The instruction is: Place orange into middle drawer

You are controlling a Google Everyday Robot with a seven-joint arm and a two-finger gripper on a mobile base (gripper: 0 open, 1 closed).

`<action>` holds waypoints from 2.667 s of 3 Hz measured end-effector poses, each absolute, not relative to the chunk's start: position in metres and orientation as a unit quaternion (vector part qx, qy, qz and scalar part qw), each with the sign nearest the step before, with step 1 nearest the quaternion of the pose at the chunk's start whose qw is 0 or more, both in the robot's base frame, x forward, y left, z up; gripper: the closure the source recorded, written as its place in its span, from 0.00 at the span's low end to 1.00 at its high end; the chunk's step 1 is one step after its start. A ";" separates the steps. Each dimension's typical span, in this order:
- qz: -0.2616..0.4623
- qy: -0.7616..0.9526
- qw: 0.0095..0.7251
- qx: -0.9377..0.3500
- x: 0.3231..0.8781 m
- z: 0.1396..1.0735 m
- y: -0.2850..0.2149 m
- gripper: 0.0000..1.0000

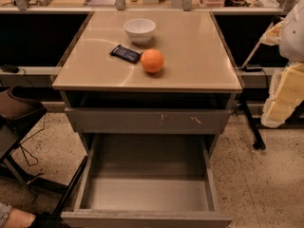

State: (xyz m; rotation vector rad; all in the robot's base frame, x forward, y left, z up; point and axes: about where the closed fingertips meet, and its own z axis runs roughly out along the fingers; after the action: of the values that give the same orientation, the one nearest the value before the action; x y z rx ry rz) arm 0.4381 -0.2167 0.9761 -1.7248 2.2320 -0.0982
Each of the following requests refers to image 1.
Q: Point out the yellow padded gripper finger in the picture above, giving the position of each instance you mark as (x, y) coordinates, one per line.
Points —
(286, 93)
(271, 36)

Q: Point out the orange fruit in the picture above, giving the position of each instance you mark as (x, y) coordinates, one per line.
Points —
(152, 61)

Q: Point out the person's forearm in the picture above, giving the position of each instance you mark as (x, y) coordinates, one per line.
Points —
(14, 218)

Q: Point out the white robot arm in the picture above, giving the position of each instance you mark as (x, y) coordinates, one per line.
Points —
(291, 46)

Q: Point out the beige top drawer cabinet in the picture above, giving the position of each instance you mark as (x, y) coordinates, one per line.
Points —
(185, 54)

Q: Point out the grey open middle drawer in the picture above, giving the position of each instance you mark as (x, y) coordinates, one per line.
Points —
(147, 181)

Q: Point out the grey closed top drawer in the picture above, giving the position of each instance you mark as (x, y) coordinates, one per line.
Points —
(147, 121)

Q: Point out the white stick with black tip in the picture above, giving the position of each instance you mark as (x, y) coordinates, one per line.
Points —
(252, 53)

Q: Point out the black power adapter right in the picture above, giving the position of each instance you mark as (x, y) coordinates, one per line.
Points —
(252, 68)

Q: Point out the black power adapter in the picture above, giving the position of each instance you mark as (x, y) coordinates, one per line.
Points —
(252, 68)
(10, 68)

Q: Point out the black table leg stand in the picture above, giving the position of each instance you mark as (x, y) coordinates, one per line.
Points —
(258, 144)

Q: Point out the white ceramic bowl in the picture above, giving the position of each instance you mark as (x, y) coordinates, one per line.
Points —
(139, 31)

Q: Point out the dark blue snack packet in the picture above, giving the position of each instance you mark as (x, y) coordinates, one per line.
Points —
(126, 54)

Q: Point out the dark brown chair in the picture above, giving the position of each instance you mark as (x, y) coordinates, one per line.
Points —
(18, 115)

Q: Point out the black power adapter left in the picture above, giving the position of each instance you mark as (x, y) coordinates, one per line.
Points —
(10, 68)

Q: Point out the black camera tripod leg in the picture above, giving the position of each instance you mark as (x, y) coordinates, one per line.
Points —
(62, 201)

